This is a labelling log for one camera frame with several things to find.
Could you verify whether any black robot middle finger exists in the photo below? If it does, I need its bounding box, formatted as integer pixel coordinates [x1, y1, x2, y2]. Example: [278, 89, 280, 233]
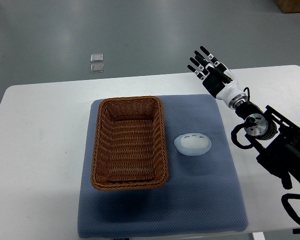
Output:
[194, 50, 215, 68]

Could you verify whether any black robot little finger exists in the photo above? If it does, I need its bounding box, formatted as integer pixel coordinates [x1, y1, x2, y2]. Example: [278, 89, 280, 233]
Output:
[187, 64, 207, 81]

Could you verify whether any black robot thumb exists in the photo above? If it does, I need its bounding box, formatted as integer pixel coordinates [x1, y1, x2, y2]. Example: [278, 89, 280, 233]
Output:
[213, 67, 232, 84]

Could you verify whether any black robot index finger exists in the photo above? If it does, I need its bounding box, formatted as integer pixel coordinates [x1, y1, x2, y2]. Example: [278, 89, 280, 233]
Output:
[200, 46, 220, 66]

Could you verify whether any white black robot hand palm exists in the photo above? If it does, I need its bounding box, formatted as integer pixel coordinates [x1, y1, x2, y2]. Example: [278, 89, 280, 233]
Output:
[202, 63, 247, 110]

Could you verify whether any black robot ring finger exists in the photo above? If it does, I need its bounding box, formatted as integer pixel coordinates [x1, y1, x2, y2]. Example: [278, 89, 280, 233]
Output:
[189, 57, 208, 74]

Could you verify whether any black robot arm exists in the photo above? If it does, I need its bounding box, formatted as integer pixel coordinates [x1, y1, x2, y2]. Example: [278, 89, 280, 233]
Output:
[188, 46, 300, 234]

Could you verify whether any brown wicker basket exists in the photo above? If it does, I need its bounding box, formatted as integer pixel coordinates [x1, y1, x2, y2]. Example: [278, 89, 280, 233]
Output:
[90, 96, 169, 191]

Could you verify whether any brown cardboard box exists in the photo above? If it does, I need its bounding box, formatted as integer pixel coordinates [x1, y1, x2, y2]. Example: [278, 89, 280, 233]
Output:
[275, 0, 300, 14]

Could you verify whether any upper metal floor plate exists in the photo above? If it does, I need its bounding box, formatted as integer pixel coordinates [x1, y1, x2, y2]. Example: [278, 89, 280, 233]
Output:
[90, 53, 104, 63]

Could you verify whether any blue fabric mat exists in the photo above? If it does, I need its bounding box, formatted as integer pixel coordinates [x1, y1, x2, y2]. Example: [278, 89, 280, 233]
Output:
[77, 94, 249, 239]

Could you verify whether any black cable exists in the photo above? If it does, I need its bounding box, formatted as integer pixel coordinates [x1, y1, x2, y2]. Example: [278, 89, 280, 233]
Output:
[281, 192, 300, 235]

